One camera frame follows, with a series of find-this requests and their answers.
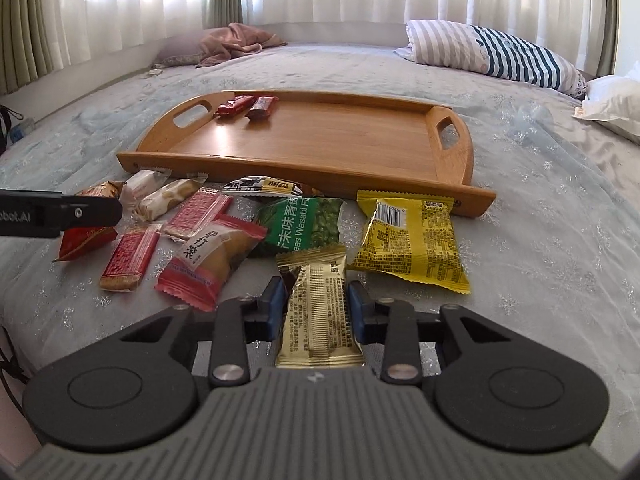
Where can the black bag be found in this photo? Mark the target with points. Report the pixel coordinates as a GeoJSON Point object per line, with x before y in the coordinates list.
{"type": "Point", "coordinates": [4, 127]}

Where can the small metallic object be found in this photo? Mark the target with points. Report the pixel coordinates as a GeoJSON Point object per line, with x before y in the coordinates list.
{"type": "Point", "coordinates": [157, 70]}

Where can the green pea snack packet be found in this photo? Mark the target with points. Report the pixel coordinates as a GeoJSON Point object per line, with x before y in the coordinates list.
{"type": "Point", "coordinates": [305, 225]}

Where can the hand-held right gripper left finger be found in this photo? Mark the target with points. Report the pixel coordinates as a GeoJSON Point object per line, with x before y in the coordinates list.
{"type": "Point", "coordinates": [272, 307]}

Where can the black and white snack packet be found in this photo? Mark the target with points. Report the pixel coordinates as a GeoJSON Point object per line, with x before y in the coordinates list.
{"type": "Point", "coordinates": [260, 186]}

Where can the pink blanket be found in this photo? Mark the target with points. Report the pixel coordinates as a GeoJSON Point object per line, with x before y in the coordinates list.
{"type": "Point", "coordinates": [235, 40]}

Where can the yellow snack packet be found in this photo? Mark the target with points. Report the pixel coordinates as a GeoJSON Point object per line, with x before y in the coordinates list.
{"type": "Point", "coordinates": [410, 240]}

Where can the beige cracker packet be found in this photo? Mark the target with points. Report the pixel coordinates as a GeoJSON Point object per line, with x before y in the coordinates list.
{"type": "Point", "coordinates": [167, 198]}

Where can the striped folded quilt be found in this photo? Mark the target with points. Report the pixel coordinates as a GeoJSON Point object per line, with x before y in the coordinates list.
{"type": "Point", "coordinates": [500, 57]}

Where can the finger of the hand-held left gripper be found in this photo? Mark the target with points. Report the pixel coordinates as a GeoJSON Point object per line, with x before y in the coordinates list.
{"type": "Point", "coordinates": [92, 212]}

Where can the white pillow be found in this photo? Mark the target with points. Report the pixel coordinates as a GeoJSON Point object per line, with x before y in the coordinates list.
{"type": "Point", "coordinates": [615, 105]}

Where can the red patterned biscuit packet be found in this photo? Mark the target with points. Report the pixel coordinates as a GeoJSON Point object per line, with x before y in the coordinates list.
{"type": "Point", "coordinates": [195, 215]}
{"type": "Point", "coordinates": [127, 257]}

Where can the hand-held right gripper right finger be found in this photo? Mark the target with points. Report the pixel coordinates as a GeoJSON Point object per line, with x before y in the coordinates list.
{"type": "Point", "coordinates": [357, 307]}

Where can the red triangular snack packet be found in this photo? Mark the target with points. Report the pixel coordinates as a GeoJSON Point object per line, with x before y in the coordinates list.
{"type": "Point", "coordinates": [82, 245]}

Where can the red and white pastry packet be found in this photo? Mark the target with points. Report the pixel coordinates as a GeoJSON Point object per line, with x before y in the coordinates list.
{"type": "Point", "coordinates": [210, 260]}

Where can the dark red wrapped snack bar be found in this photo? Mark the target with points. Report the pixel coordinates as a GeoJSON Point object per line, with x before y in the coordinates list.
{"type": "Point", "coordinates": [261, 107]}

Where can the white candy packet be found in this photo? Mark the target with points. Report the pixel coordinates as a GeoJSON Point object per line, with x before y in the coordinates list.
{"type": "Point", "coordinates": [142, 184]}

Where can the purple pillow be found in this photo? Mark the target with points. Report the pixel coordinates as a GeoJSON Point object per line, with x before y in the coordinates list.
{"type": "Point", "coordinates": [175, 52]}

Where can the gold snack packet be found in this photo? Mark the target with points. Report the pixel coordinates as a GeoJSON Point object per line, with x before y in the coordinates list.
{"type": "Point", "coordinates": [317, 310]}

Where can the small blue-labelled bottle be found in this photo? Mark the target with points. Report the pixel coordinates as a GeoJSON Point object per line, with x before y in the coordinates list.
{"type": "Point", "coordinates": [22, 131]}

